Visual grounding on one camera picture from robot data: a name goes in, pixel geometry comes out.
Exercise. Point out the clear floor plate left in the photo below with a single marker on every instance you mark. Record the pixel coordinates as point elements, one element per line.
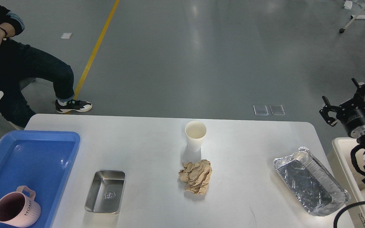
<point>261,110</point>

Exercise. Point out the seated person dark clothes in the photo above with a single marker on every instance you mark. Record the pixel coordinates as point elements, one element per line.
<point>18,62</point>

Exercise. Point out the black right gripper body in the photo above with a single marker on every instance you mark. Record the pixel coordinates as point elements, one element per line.
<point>352,115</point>

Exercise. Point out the crumpled brown paper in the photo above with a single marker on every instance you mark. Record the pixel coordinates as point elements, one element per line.
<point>196,176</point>

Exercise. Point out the clear floor plate right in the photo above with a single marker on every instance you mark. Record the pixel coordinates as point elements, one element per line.
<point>277,110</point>

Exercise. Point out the pink ribbed mug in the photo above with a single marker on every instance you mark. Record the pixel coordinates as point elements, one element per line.
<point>19,208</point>

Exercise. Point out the stainless steel rectangular tray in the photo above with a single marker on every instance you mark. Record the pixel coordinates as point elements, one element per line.
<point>106,192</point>

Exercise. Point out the clear floor plate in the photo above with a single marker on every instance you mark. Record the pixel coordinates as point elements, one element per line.
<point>277,110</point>
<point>261,110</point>

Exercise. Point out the blue plastic tray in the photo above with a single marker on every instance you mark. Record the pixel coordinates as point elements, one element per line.
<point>41,160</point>

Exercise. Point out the aluminium foil tray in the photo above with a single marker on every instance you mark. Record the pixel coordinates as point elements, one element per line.
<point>318,192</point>

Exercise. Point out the white paper cup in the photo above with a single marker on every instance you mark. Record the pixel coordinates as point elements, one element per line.
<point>195,132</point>

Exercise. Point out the white bin right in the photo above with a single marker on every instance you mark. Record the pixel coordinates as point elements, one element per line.
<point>344,172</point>

